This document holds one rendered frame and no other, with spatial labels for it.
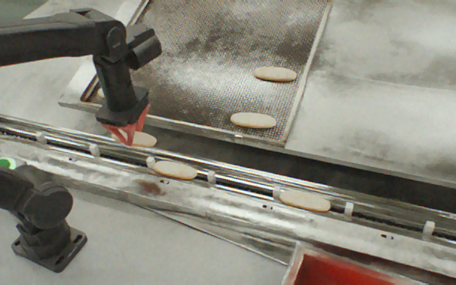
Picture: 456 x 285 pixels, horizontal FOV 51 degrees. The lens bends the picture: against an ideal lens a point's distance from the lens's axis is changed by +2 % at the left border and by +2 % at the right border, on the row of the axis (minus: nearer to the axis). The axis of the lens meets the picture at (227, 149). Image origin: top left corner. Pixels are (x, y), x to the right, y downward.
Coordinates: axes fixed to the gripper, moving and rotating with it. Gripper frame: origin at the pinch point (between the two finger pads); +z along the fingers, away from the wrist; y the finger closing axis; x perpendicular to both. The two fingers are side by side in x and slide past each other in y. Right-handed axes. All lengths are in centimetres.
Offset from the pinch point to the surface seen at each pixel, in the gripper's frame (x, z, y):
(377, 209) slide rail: -50, 8, 2
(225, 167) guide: -18.9, 6.8, 3.0
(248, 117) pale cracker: -20.4, 2.3, 14.1
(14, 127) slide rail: 34.2, 7.9, 1.8
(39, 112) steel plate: 34.6, 10.9, 10.5
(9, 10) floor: 203, 93, 167
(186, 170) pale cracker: -11.2, 7.0, -0.2
